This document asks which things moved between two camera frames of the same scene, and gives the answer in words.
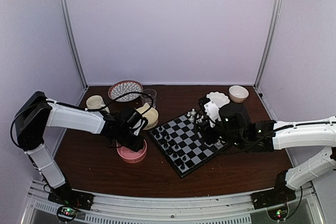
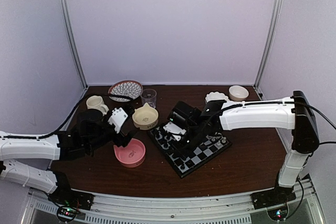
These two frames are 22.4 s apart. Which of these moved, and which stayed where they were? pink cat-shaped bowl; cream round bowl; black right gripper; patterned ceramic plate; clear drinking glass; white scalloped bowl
Moved: black right gripper; pink cat-shaped bowl
Stayed: clear drinking glass; cream round bowl; patterned ceramic plate; white scalloped bowl
